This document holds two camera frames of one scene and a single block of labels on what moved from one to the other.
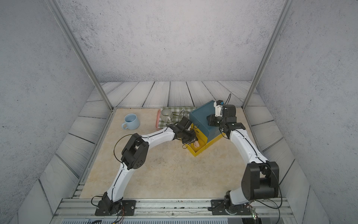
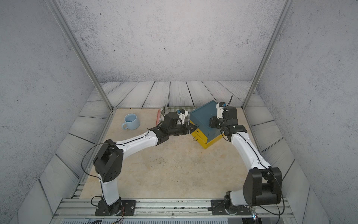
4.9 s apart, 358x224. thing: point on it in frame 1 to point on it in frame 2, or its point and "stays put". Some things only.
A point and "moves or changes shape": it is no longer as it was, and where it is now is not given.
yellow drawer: [200, 134] stays put
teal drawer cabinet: [198, 117] stays put
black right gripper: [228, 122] stays put
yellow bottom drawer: [203, 144] moves or changes shape
